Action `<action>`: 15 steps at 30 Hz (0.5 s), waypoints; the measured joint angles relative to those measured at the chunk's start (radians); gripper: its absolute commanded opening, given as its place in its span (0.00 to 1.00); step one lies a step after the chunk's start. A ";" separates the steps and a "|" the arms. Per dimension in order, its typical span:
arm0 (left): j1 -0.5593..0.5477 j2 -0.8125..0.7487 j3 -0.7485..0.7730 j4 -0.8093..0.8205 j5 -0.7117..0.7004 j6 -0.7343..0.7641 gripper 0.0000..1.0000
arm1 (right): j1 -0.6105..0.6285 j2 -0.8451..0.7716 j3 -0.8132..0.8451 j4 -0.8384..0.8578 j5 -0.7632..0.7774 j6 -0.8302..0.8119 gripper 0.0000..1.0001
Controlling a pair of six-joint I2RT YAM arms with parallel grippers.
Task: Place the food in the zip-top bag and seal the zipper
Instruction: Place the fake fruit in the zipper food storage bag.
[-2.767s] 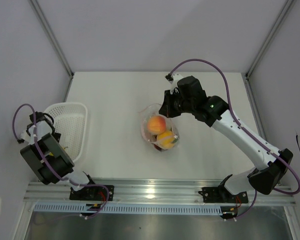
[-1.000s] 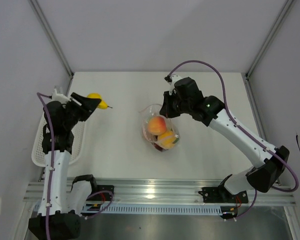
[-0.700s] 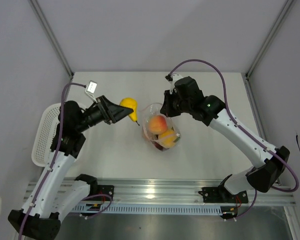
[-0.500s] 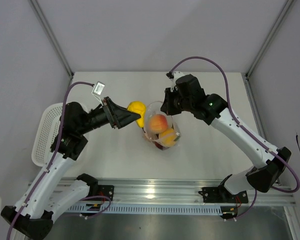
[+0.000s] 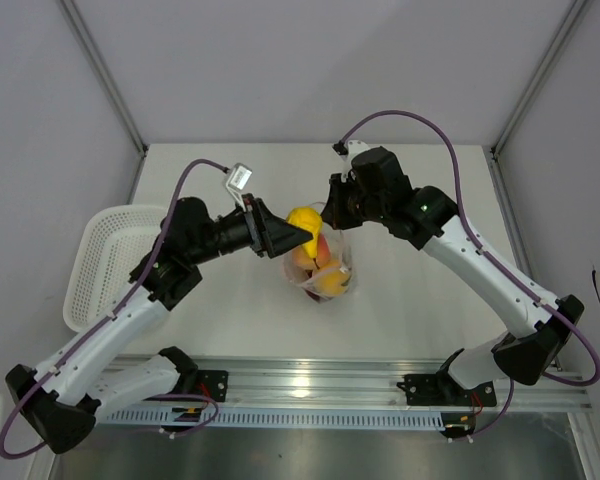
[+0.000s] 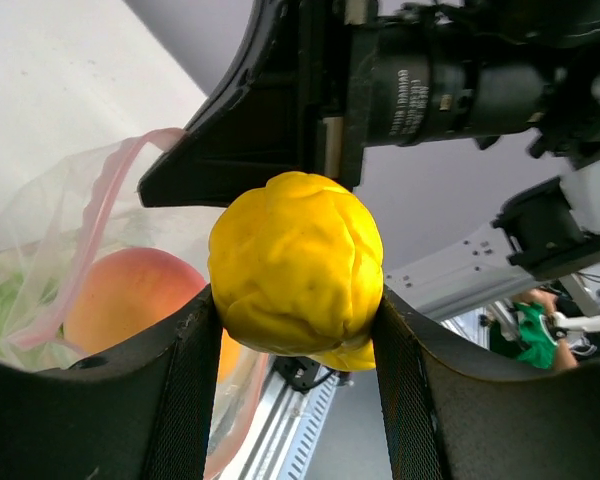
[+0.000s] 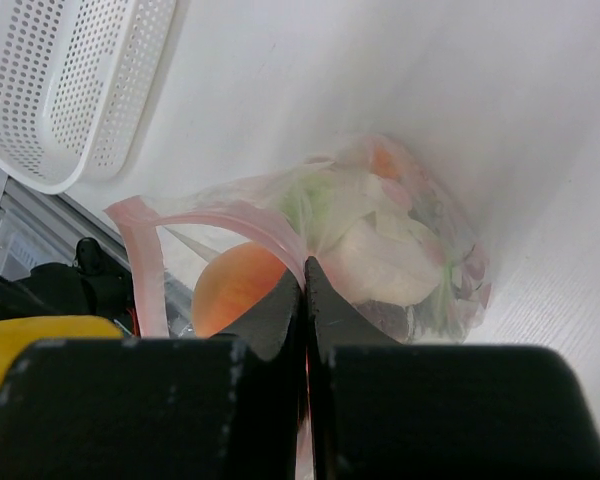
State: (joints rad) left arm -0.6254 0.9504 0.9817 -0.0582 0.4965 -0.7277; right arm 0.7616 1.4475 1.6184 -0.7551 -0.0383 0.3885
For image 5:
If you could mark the white perforated plastic basket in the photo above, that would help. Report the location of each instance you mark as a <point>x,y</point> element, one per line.
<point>113,243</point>

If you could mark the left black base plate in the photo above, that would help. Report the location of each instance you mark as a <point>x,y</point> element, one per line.
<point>212,384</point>

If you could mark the aluminium mounting rail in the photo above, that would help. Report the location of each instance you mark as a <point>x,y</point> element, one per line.
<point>360,385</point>

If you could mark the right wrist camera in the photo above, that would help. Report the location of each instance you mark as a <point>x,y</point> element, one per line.
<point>347,151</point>

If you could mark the pink orange toy peach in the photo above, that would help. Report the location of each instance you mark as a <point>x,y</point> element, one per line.
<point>301,259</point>

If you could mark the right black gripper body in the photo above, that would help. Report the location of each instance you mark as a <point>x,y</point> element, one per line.
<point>351,208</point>

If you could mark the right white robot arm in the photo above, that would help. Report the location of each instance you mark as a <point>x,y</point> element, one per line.
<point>537,322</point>

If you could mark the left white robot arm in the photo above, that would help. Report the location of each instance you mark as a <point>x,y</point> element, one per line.
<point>64,396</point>

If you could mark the clear zip top bag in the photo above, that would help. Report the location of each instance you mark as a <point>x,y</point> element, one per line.
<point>339,249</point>

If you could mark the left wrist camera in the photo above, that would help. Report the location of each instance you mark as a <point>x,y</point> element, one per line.
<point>235,182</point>

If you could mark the right aluminium frame post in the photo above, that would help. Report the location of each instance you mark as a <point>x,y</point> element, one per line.
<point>550,57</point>

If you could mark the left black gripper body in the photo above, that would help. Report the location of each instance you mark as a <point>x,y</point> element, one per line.
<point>240,231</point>

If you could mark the aluminium frame post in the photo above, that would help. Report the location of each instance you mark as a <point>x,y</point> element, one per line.
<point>97,62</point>
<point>550,57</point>

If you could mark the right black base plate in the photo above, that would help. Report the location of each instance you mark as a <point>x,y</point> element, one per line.
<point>439,390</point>

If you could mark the yellow toy pear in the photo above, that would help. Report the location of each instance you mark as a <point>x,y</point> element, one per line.
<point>309,219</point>

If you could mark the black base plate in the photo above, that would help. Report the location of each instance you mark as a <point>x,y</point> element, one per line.
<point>439,390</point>
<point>212,384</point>

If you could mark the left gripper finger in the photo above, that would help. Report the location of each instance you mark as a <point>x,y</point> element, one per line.
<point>267,223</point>
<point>282,240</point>

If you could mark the white slotted cable duct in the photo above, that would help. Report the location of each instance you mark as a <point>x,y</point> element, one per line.
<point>282,418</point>

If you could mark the left aluminium frame post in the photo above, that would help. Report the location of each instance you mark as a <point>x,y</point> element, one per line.
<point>97,62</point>

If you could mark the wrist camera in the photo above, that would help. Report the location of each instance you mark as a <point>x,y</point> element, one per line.
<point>347,151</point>
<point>235,182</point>

